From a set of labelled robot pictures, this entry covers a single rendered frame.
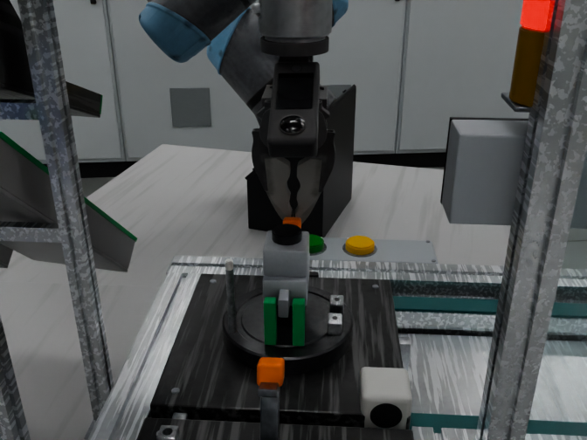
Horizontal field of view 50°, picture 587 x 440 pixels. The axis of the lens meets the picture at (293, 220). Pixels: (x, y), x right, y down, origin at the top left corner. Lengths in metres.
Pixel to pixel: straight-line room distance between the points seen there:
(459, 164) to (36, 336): 0.66
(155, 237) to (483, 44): 2.91
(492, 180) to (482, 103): 3.42
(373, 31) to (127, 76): 1.37
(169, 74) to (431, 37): 1.47
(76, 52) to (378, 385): 3.22
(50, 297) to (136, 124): 2.73
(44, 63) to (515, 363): 0.45
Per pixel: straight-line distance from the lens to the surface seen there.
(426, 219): 1.22
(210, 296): 0.76
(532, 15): 0.45
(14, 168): 0.59
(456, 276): 0.83
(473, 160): 0.46
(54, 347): 0.91
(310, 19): 0.64
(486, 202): 0.48
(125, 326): 0.92
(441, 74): 3.76
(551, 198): 0.46
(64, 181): 0.60
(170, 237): 1.15
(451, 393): 0.72
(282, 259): 0.61
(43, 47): 0.57
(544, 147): 0.44
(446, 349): 0.78
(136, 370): 0.67
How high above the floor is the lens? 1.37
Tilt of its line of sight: 26 degrees down
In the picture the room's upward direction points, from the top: straight up
